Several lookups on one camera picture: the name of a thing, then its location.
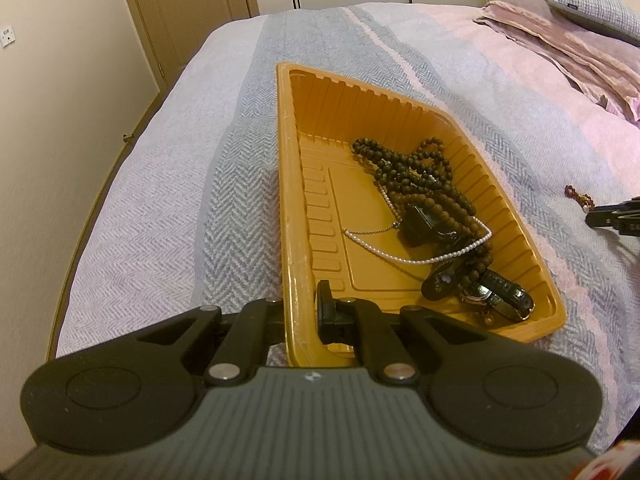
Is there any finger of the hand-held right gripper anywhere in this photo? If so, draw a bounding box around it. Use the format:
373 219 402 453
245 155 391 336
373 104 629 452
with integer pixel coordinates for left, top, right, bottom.
585 201 640 237

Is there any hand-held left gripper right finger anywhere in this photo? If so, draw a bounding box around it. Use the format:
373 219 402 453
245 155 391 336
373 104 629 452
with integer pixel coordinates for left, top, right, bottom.
315 280 507 387

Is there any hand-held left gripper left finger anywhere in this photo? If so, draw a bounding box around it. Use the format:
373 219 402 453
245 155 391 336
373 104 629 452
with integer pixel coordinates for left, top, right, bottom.
136 298 287 387

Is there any red bead bracelet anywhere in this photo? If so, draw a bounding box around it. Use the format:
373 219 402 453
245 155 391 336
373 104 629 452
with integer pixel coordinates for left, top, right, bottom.
564 184 596 212

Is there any orange plastic tray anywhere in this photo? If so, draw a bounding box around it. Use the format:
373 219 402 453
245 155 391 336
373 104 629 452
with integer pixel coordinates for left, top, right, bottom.
276 61 569 368

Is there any white pearl necklace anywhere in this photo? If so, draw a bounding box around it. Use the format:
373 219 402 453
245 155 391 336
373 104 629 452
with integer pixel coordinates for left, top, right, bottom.
342 182 494 265

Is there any black hair clip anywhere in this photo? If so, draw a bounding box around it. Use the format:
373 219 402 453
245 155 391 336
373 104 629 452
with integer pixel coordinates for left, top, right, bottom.
421 261 465 302

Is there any black leather wristwatch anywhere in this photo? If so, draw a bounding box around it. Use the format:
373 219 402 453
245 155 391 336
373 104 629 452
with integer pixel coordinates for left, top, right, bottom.
461 267 536 324

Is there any brown wooden bead necklace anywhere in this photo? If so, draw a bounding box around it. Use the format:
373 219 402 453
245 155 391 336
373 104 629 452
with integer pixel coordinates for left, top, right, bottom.
374 167 497 291

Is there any pink folded duvet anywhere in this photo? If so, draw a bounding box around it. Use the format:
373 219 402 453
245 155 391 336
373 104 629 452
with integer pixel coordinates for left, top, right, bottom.
474 0 640 122

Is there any grey checked pillow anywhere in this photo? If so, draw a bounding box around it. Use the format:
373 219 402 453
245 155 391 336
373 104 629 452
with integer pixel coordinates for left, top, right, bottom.
539 0 640 45

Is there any brown wooden door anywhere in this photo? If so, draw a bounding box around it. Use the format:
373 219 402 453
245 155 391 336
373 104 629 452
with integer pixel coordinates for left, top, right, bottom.
115 0 261 92

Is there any wooden bed frame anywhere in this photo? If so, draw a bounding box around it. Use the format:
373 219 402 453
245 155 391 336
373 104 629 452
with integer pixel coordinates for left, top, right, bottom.
44 87 167 362

